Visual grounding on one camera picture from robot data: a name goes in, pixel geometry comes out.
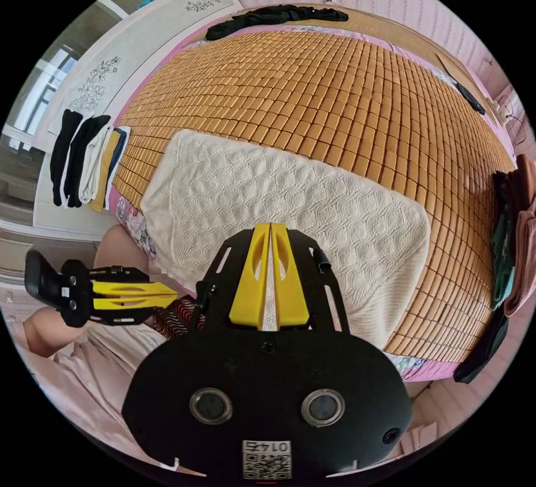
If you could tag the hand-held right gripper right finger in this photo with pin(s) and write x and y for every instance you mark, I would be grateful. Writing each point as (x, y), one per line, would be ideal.
(293, 286)

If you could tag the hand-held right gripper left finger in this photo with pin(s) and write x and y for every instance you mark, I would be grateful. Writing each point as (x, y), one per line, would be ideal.
(245, 286)

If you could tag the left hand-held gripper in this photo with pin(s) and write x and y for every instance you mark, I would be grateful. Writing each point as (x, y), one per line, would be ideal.
(77, 292)

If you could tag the beige knit jacket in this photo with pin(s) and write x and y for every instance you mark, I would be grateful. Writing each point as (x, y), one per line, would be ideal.
(272, 202)

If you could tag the person's left hand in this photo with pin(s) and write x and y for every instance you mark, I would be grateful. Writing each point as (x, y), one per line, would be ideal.
(48, 330)

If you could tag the person's body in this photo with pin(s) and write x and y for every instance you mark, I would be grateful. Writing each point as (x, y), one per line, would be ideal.
(83, 382)

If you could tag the bed with woven mat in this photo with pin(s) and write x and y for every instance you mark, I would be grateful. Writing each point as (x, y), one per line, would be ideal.
(314, 93)

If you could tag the window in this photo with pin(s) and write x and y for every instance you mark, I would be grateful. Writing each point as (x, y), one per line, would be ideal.
(42, 93)

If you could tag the small black cloth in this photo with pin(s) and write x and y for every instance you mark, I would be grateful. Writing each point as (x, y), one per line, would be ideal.
(471, 98)

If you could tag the long black garment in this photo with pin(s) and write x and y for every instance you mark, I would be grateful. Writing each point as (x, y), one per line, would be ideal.
(272, 18)

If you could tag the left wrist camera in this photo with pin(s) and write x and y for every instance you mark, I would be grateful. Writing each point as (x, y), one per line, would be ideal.
(39, 279)

